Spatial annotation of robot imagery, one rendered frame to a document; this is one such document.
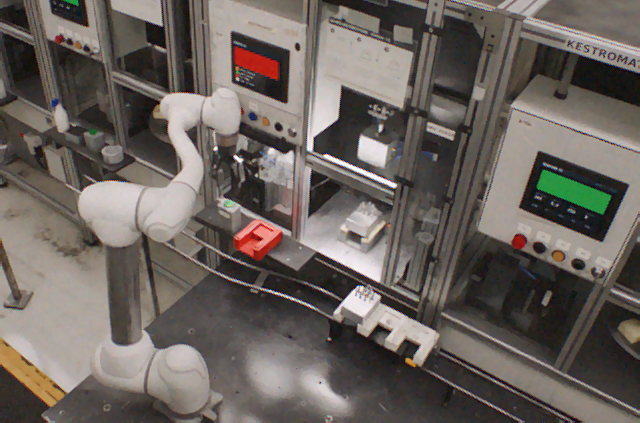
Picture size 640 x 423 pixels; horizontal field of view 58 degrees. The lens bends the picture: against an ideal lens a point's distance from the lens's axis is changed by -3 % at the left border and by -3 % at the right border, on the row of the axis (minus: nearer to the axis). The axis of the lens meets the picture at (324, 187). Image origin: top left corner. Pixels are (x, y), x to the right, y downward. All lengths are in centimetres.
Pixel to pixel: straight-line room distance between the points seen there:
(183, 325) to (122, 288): 60
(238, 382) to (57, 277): 176
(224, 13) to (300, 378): 134
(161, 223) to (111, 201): 17
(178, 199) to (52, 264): 218
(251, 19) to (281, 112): 34
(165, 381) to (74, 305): 161
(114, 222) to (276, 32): 80
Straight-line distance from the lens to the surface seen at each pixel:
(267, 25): 202
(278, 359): 231
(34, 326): 351
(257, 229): 241
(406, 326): 221
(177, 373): 198
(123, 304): 193
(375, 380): 229
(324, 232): 247
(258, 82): 210
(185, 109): 212
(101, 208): 175
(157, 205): 170
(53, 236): 401
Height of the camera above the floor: 255
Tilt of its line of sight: 37 degrees down
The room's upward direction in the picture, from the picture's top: 5 degrees clockwise
